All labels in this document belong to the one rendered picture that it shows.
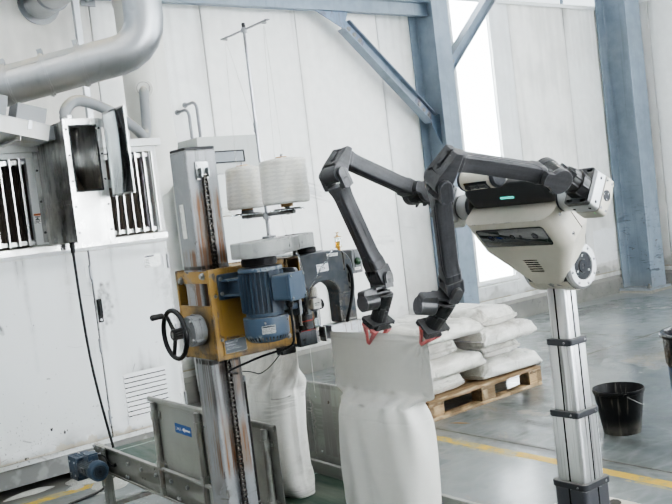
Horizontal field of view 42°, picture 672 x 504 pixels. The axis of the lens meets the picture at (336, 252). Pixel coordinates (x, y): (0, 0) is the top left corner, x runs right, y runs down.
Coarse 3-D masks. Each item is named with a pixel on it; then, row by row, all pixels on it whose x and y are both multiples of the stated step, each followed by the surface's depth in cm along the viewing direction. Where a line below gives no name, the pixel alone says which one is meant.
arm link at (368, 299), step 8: (384, 272) 290; (384, 280) 290; (392, 280) 291; (368, 288) 293; (376, 288) 289; (384, 288) 290; (360, 296) 288; (368, 296) 287; (376, 296) 289; (360, 304) 288; (368, 304) 286; (376, 304) 288
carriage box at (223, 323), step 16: (176, 272) 311; (192, 272) 301; (208, 272) 293; (224, 272) 298; (208, 288) 294; (224, 304) 297; (240, 304) 301; (208, 320) 297; (224, 320) 297; (240, 320) 301; (208, 336) 298; (224, 336) 297; (240, 336) 300; (288, 336) 312; (192, 352) 309; (208, 352) 300; (224, 352) 296; (240, 352) 300; (256, 352) 304
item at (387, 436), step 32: (352, 352) 310; (384, 352) 295; (416, 352) 286; (352, 384) 312; (384, 384) 297; (416, 384) 287; (352, 416) 303; (384, 416) 290; (416, 416) 288; (352, 448) 304; (384, 448) 291; (416, 448) 285; (352, 480) 306; (384, 480) 293; (416, 480) 286
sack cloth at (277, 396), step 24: (264, 360) 353; (288, 360) 341; (264, 384) 347; (288, 384) 340; (264, 408) 344; (288, 408) 342; (288, 432) 342; (288, 456) 342; (288, 480) 342; (312, 480) 348
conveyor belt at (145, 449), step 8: (144, 440) 465; (152, 440) 463; (120, 448) 454; (128, 448) 452; (136, 448) 450; (144, 448) 448; (152, 448) 447; (136, 456) 434; (144, 456) 433; (152, 456) 431; (320, 480) 362; (328, 480) 360; (336, 480) 359; (320, 488) 351; (328, 488) 350; (336, 488) 349; (312, 496) 343; (320, 496) 342; (328, 496) 340; (336, 496) 339; (344, 496) 338
